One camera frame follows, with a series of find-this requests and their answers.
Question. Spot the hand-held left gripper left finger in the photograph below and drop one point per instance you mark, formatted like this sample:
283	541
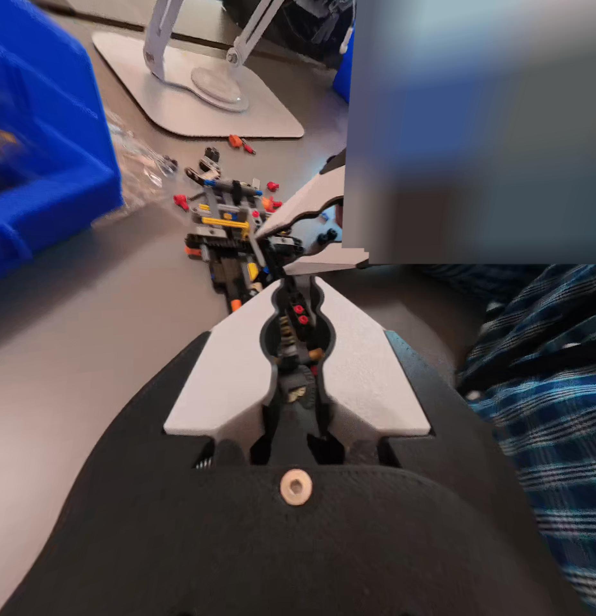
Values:
221	385

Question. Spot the orange lego block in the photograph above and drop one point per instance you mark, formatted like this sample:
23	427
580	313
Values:
267	203

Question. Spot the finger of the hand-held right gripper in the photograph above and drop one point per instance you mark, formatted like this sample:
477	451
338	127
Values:
327	260
312	197

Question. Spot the orange lego bush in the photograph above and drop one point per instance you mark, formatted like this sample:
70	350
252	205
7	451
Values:
234	140

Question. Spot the black u-shaped lego bracket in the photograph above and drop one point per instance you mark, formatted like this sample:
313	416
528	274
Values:
201	174

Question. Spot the red lego connector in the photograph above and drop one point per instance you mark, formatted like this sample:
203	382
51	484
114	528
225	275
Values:
180	202
272	185

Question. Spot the dark grey small lego connector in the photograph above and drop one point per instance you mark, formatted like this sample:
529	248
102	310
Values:
170	164

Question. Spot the blue plastic bin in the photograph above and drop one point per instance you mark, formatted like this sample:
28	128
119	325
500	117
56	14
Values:
48	144

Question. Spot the white tablet stand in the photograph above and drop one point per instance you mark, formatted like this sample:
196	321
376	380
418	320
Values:
206	115

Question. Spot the person's plaid clothing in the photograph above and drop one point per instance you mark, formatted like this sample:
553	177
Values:
558	457

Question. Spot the clear empty plastic bag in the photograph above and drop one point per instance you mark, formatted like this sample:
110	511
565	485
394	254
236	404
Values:
139	163

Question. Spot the red grey lego pin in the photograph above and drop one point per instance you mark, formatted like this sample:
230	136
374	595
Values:
248	147

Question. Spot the lego car chassis model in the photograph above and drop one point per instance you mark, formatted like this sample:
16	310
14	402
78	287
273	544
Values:
226	224

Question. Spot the dark grey double lego connector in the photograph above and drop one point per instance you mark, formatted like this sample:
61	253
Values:
212	154

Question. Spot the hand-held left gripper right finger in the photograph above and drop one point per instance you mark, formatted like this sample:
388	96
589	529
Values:
375	385

